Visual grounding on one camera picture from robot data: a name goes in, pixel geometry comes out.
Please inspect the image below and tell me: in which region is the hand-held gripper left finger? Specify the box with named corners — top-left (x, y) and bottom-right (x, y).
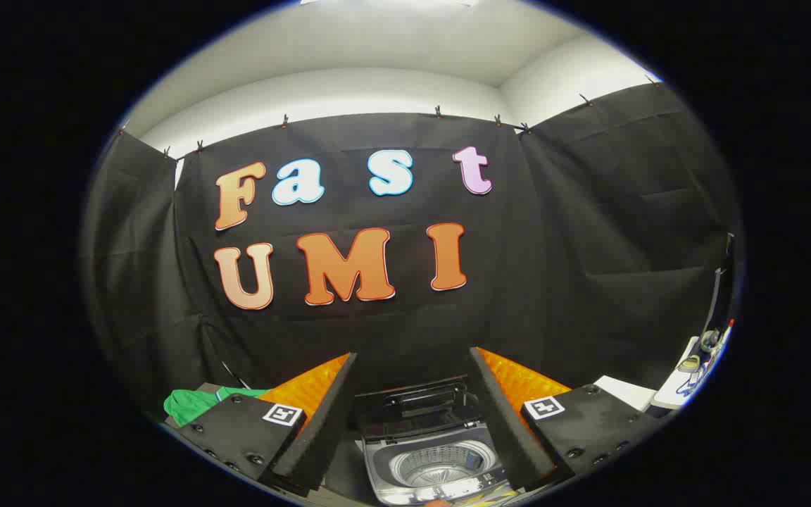
top-left (172, 352), bottom-right (358, 497)

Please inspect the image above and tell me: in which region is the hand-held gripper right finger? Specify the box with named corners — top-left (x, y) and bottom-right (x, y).
top-left (469, 346), bottom-right (662, 494)

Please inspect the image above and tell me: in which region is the grey washing machine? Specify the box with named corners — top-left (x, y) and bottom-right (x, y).
top-left (360, 421), bottom-right (520, 506)

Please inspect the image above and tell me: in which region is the green buttoned shirt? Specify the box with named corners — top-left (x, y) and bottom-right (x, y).
top-left (163, 387), bottom-right (272, 428)

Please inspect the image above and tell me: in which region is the black backdrop cloth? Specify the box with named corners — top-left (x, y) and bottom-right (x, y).
top-left (82, 81), bottom-right (744, 423)

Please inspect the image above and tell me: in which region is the black stand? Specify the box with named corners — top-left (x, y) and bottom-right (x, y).
top-left (705, 232), bottom-right (736, 332)

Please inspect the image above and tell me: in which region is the row of black clips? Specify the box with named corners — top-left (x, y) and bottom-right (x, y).
top-left (118, 74), bottom-right (660, 159)

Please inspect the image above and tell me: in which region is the black cable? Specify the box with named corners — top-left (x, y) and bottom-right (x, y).
top-left (221, 361), bottom-right (253, 390)

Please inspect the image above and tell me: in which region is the blue cable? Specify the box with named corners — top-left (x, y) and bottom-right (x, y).
top-left (674, 320), bottom-right (734, 399)

